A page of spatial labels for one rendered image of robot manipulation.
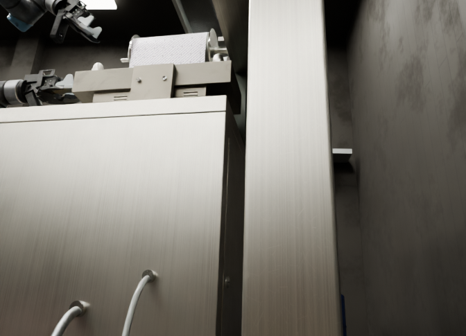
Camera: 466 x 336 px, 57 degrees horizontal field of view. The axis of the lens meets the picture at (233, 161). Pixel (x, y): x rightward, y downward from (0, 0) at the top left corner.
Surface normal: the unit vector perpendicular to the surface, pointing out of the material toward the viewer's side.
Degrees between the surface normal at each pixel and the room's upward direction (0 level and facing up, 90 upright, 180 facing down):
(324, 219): 90
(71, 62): 90
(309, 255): 90
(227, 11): 180
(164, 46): 90
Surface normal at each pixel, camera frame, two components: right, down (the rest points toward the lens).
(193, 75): -0.17, -0.37
